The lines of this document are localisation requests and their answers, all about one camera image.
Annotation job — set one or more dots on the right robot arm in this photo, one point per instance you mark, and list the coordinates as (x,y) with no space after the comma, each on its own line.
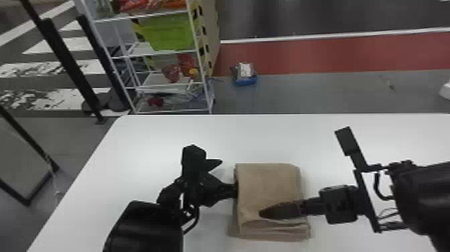
(422,200)

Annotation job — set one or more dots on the black post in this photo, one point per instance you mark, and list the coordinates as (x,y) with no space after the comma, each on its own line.
(63,56)
(102,59)

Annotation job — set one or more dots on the red snack packet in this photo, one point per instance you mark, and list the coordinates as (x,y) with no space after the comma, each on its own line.
(151,5)
(177,67)

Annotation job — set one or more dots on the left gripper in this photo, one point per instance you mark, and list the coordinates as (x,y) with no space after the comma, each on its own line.
(214,191)

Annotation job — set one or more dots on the blue basket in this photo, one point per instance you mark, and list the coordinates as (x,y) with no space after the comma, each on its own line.
(244,74)

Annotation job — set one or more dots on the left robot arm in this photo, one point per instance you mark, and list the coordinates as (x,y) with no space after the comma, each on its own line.
(147,225)

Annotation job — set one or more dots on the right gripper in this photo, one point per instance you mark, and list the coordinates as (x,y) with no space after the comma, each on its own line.
(341,204)

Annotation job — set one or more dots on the beige towel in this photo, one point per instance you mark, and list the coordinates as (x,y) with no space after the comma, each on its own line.
(267,183)

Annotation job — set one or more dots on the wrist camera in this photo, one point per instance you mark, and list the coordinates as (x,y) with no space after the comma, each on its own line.
(195,160)
(348,140)

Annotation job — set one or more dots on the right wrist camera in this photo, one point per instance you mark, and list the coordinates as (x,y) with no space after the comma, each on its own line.
(348,140)

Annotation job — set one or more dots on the green cereal bag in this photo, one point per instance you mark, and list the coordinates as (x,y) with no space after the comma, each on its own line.
(168,33)

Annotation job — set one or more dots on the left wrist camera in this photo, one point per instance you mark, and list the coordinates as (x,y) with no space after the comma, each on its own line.
(195,160)

